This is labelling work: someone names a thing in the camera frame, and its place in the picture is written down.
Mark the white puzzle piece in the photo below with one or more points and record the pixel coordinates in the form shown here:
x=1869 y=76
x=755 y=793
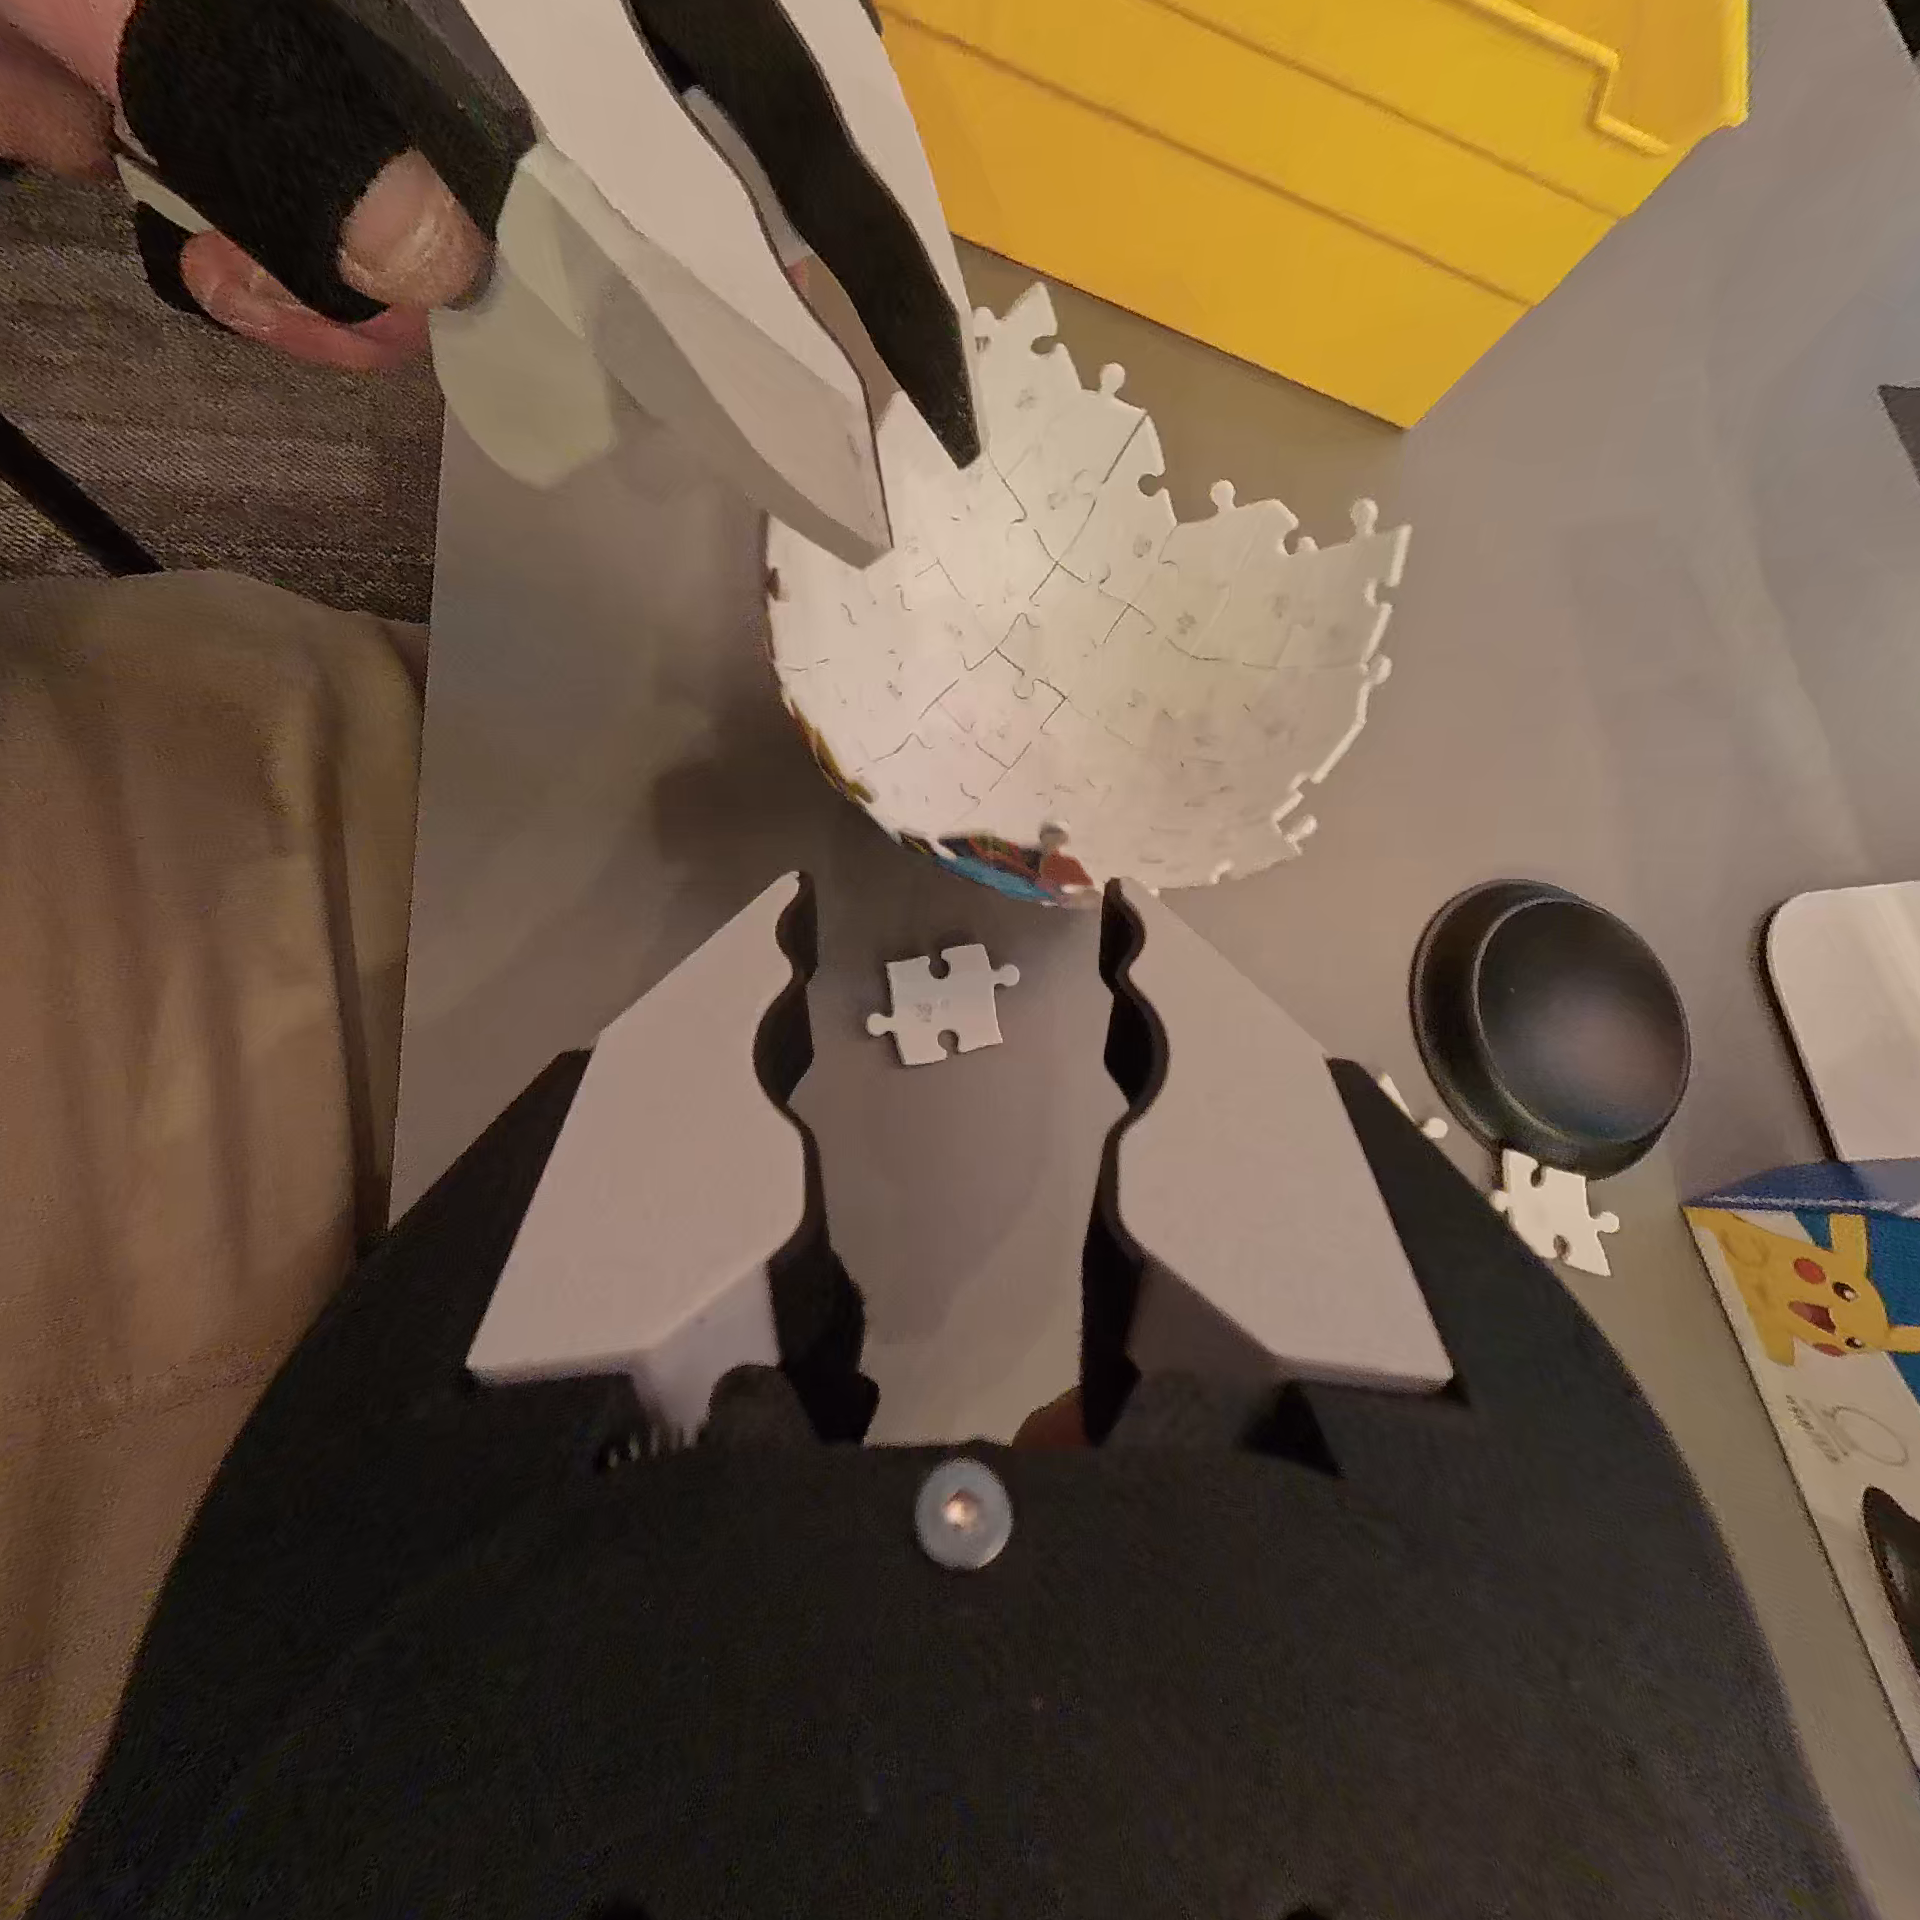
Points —
x=1406 y=1107
x=943 y=1009
x=1560 y=1213

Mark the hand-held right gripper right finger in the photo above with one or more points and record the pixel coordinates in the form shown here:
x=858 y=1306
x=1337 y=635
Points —
x=1260 y=1201

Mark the yellow plastic bin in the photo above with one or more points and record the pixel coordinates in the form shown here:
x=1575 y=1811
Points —
x=1320 y=194

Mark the person's left hand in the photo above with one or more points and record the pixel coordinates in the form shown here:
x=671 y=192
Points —
x=404 y=233

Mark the person's beige trouser leg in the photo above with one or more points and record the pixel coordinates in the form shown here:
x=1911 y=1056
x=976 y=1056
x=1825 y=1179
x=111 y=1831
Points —
x=181 y=1051

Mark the blue yellow printed puzzle box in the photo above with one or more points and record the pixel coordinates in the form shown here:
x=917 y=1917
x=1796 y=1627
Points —
x=1823 y=1381

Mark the black chair base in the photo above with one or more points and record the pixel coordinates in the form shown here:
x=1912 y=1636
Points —
x=75 y=494

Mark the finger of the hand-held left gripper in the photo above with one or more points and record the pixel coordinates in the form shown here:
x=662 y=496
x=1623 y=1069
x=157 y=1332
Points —
x=674 y=301
x=870 y=255

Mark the white half-built puzzle ball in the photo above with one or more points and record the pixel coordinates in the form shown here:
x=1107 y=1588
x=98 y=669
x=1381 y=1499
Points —
x=1110 y=704

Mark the black round ball stand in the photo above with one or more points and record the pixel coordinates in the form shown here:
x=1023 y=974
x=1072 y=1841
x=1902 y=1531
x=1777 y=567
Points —
x=1560 y=1034

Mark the white rounded board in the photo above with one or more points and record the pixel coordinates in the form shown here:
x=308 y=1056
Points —
x=1861 y=1021

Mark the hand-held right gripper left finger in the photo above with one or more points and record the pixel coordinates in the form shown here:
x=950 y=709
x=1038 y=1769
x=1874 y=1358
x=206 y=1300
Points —
x=645 y=1185

